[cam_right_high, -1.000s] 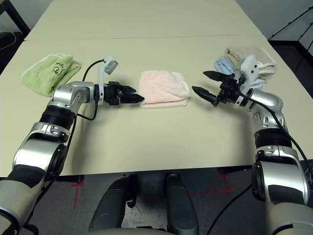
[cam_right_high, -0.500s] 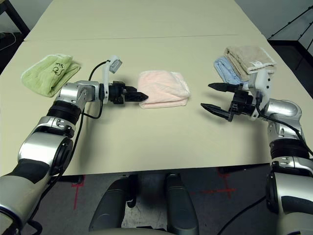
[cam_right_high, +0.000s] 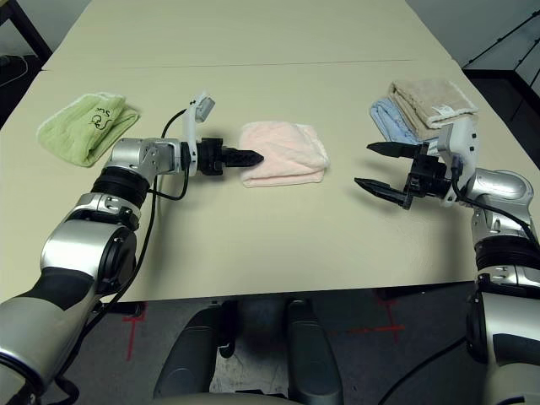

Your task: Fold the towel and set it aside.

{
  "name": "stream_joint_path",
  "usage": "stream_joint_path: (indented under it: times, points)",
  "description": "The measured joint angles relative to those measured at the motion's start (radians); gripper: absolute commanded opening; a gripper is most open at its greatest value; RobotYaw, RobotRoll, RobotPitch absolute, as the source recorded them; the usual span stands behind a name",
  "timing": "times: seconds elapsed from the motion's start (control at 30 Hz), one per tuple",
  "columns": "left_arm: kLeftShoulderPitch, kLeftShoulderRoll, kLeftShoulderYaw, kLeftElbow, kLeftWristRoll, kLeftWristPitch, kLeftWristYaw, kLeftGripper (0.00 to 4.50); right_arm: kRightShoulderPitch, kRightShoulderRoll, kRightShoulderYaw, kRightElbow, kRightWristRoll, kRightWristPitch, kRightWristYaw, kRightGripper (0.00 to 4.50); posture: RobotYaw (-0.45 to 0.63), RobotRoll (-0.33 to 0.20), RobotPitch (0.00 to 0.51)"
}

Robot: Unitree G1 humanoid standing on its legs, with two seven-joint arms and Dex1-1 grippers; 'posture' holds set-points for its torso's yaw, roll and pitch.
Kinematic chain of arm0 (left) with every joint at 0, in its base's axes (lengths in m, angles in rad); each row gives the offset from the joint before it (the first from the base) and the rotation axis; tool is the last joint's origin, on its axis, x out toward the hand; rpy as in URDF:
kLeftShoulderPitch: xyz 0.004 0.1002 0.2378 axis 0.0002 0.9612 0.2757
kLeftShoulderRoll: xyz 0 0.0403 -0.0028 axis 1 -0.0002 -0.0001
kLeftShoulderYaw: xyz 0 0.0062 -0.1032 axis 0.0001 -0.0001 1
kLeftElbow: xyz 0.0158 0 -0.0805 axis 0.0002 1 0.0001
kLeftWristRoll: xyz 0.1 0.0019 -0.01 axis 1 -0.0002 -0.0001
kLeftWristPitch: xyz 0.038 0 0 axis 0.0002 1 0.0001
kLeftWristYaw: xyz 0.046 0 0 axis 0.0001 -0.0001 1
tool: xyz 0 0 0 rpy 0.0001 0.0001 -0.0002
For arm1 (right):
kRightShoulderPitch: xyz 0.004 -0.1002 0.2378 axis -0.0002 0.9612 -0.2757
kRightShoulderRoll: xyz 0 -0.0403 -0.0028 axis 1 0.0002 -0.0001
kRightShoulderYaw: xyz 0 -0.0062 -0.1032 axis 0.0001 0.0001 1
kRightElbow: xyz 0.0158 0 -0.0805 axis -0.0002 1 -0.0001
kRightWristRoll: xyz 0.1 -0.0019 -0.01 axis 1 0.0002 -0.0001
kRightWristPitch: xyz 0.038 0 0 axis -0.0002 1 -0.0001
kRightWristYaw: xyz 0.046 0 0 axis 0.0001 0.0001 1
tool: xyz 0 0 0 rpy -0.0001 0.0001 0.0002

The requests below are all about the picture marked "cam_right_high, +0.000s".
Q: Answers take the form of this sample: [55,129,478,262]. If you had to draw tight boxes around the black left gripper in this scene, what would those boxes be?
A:
[193,137,266,178]

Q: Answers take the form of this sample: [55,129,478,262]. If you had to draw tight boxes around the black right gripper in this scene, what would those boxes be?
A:
[353,141,456,211]

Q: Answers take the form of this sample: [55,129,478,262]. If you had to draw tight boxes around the pink terry towel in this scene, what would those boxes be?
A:
[238,121,330,189]

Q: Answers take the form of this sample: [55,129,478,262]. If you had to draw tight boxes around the light blue folded towel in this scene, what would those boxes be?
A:
[370,99,440,144]

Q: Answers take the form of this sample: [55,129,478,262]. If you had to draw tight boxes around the beige folded towel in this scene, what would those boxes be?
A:
[387,78,480,131]

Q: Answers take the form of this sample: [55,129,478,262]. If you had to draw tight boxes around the green folded towel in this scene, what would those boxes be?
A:
[36,91,141,169]

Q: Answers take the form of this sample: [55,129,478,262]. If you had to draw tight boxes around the dark grey robot right leg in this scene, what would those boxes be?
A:
[286,299,343,405]

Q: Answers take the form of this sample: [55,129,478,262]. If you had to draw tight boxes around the dark grey robot leg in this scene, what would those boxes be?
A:
[286,299,343,405]
[154,305,220,400]

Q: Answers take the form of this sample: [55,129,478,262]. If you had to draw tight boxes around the dark grey robot left leg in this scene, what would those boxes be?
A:
[154,305,220,400]

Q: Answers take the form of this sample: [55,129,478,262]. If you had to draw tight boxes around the beige robot torso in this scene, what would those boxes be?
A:
[143,391,292,405]

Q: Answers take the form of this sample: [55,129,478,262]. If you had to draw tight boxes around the beige side table black legs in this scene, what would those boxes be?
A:
[0,0,54,60]

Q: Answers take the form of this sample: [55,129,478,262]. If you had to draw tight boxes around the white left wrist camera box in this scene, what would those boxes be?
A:
[181,89,216,177]

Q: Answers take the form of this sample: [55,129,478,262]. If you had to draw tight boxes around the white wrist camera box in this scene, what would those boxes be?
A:
[436,121,480,208]
[181,89,216,177]

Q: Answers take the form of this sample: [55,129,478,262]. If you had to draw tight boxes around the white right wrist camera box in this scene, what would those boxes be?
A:
[436,121,480,208]

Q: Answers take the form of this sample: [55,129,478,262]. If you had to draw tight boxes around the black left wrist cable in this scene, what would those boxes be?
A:
[50,107,191,405]

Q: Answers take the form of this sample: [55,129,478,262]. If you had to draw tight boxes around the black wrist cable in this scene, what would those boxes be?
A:
[50,107,191,405]
[375,154,540,405]

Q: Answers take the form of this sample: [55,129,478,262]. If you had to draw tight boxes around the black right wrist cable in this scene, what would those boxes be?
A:
[375,154,540,405]

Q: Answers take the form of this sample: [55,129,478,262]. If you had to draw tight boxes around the black metal frame stand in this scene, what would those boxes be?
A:
[462,19,540,111]

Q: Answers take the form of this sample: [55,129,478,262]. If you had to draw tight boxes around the power adapter with white cable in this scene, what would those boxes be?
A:
[0,54,29,88]

